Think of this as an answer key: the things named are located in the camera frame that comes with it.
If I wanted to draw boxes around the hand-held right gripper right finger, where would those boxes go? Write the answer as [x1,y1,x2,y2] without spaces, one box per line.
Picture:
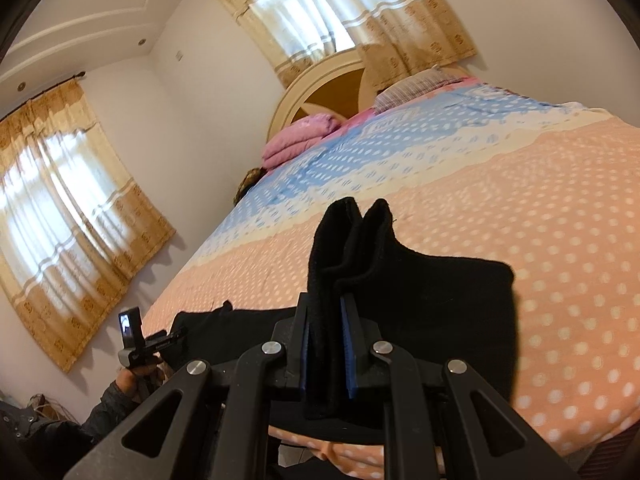
[340,294,583,480]

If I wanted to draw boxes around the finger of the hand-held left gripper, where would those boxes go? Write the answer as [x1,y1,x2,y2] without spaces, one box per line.
[152,326,189,356]

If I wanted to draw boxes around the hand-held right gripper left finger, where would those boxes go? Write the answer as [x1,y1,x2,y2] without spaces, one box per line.
[62,292,313,480]

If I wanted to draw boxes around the black pants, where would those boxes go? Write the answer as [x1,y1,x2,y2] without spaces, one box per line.
[162,197,517,446]

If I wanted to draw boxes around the person's left forearm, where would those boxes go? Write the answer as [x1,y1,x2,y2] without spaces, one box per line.
[0,379,151,480]

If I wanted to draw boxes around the person's left hand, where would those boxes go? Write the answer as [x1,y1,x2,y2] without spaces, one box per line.
[116,357,173,392]

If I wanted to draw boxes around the pale woven basket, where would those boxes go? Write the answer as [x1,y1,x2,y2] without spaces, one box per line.
[27,392,72,422]

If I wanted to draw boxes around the beige floral curtain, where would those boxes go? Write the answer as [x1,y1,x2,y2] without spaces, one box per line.
[0,77,177,373]
[205,0,478,88]

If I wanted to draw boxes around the pink folded blanket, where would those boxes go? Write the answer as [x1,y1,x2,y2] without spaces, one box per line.
[261,113,346,170]

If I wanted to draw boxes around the polka dot bedspread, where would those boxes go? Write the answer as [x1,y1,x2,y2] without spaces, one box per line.
[150,77,640,480]

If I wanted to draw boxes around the cream wooden headboard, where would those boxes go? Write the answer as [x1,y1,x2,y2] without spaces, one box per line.
[266,57,473,141]

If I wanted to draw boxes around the striped pillow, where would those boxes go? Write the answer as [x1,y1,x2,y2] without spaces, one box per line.
[372,69,468,113]

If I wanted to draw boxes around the dark maroon cloth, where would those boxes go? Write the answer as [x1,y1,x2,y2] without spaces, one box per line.
[575,430,640,480]

